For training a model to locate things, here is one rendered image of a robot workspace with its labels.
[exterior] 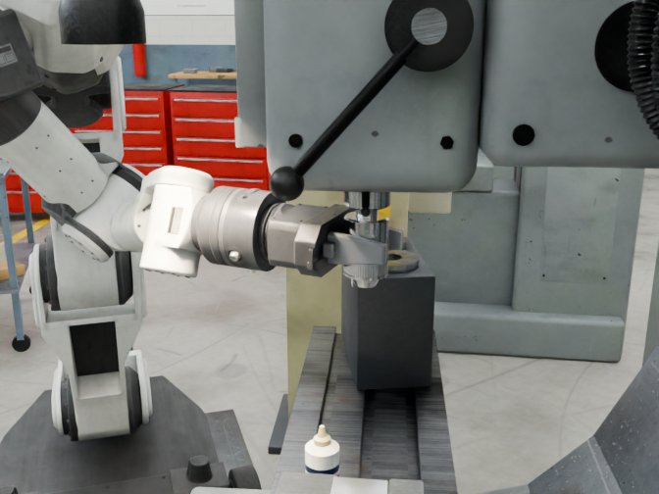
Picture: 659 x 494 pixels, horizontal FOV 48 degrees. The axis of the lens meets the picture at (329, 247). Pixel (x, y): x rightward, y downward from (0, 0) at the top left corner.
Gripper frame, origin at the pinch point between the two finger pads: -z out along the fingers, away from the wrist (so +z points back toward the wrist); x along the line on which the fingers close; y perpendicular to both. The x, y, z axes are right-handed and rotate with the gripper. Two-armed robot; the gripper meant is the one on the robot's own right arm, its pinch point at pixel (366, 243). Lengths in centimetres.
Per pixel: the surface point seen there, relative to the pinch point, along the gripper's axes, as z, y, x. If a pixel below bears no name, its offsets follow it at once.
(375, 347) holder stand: 9.3, 26.3, 30.6
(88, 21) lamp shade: 18.2, -21.9, -18.2
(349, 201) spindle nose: 1.1, -4.9, -2.1
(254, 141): 10.0, -10.7, -5.4
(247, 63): 10.4, -18.2, -5.5
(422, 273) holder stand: 3.5, 14.8, 35.0
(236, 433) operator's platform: 66, 85, 84
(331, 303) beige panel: 69, 74, 158
